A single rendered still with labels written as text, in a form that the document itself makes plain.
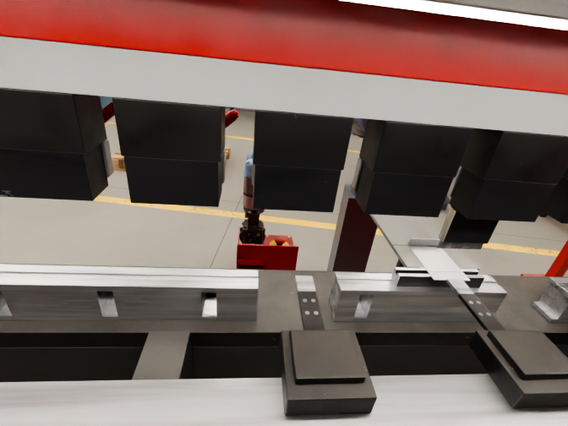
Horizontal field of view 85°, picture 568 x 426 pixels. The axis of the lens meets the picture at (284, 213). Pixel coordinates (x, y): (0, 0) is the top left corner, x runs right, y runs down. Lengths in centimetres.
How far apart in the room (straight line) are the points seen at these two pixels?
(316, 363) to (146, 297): 38
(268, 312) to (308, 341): 26
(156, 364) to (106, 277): 20
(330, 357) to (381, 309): 30
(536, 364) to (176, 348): 60
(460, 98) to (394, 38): 14
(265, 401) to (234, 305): 25
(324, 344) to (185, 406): 20
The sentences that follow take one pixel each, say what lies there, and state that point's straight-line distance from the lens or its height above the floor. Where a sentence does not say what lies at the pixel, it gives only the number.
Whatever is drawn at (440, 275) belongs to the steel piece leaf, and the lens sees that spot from 77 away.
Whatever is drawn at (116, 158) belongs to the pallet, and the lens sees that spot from 390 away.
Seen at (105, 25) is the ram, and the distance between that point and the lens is 51.
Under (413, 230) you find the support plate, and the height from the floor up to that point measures 100.
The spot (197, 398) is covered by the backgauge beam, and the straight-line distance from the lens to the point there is 50.
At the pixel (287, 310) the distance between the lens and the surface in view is 75.
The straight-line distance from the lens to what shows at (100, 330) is 76.
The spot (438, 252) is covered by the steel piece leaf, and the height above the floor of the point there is 100.
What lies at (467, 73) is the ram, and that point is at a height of 140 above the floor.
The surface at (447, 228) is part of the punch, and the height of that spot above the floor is 112.
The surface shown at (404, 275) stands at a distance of 73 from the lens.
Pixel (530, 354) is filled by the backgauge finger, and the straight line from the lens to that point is 64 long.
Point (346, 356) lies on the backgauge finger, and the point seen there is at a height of 103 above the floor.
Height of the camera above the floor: 141
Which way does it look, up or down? 29 degrees down
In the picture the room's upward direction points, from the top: 6 degrees clockwise
